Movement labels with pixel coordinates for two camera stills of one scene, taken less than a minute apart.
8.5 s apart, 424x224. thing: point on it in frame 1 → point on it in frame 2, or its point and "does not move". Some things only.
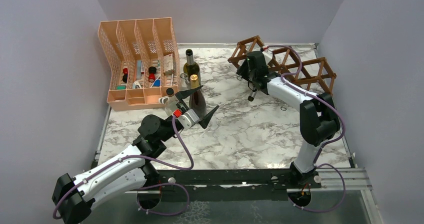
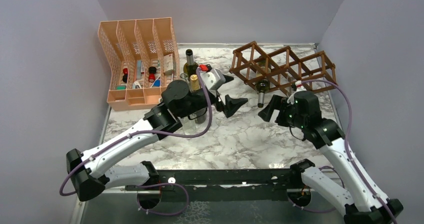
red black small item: [125, 75] does not move
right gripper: [242, 71] → [277, 102]
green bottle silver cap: [253, 93] → [261, 87]
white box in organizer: [168, 63] does not move
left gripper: [204, 121] → [232, 105]
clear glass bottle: [185, 80] does not move
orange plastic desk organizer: [142, 59] does not move
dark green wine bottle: [191, 68] does not move
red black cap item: [152, 71] does not move
